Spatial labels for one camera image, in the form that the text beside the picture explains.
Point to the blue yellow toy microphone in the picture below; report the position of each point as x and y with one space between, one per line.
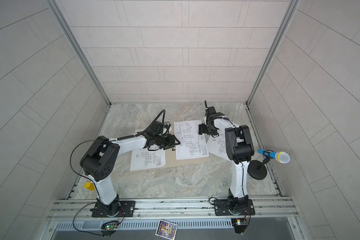
281 157

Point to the beige cardboard folder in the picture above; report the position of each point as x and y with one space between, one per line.
171 160

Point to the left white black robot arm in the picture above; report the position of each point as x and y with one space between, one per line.
99 160

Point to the right circuit board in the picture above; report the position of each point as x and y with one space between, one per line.
240 225

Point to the colourful picture card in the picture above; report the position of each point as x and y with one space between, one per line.
166 230

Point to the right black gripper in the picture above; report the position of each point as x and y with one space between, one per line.
202 129

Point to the stack of printed sheets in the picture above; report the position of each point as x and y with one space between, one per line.
217 146

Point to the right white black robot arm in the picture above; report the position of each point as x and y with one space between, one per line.
240 149

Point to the printed drawing sheet top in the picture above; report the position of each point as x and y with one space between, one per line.
143 159

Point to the printed drawing sheet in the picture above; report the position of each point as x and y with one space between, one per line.
143 159
193 145

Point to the yellow cylinder block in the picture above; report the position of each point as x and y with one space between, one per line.
89 186

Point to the aluminium mounting rail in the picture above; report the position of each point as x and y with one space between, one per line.
178 208

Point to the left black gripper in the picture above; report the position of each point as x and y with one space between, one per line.
170 142

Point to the left green circuit board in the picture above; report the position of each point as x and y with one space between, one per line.
110 226

